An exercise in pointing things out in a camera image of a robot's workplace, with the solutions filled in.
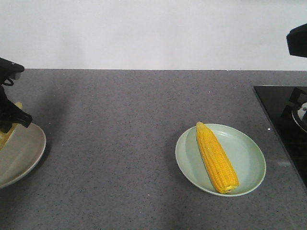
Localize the yellow corn cob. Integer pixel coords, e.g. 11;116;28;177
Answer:
196;122;239;194
0;102;24;151

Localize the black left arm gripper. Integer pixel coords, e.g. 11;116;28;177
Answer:
0;58;33;133

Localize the black gas stove top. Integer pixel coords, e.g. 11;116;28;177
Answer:
254;85;307;186

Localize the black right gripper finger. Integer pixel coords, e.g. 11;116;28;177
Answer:
286;24;307;58

